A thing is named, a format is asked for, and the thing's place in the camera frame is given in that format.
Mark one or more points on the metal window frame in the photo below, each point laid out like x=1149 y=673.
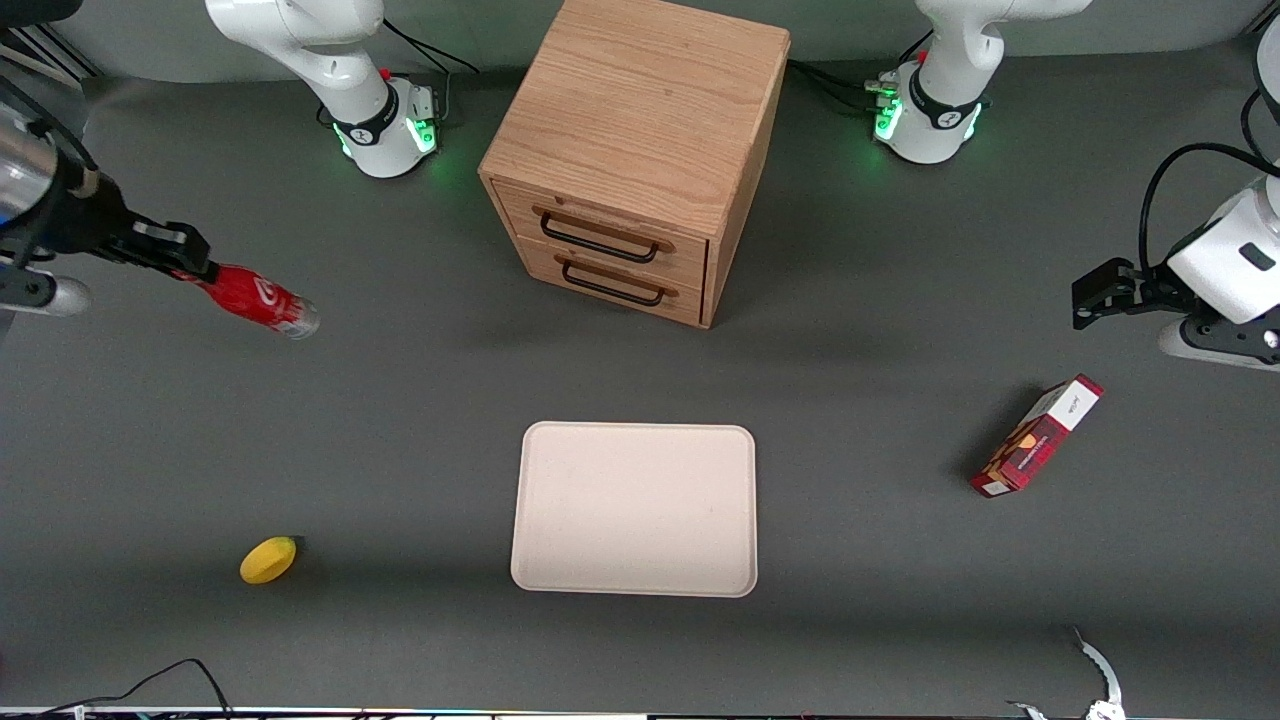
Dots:
x=55 y=55

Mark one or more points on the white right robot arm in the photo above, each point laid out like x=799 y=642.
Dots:
x=330 y=60

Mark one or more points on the red coke bottle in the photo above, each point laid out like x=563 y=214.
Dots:
x=255 y=297

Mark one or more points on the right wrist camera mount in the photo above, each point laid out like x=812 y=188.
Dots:
x=55 y=297

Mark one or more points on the white plastic clamp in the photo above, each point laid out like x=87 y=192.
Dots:
x=1102 y=670

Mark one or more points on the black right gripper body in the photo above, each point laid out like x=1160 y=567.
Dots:
x=82 y=222

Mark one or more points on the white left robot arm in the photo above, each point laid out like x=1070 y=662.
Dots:
x=940 y=100

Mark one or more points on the yellow lemon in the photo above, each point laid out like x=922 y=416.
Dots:
x=268 y=560

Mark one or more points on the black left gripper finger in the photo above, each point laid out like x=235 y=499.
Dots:
x=1100 y=300
x=1130 y=275

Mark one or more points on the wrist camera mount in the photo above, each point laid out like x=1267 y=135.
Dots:
x=1220 y=342
x=55 y=297

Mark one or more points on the red cookie box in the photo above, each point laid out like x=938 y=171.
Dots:
x=1040 y=436

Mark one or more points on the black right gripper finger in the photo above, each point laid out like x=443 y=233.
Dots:
x=185 y=272
x=175 y=243

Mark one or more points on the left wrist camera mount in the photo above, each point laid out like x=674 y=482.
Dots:
x=1220 y=342

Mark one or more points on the wooden drawer front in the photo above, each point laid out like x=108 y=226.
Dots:
x=600 y=232
x=620 y=285

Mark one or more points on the wooden drawer cabinet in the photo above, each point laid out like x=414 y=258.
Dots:
x=640 y=110

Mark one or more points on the beige rectangular tray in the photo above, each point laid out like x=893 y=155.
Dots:
x=635 y=510

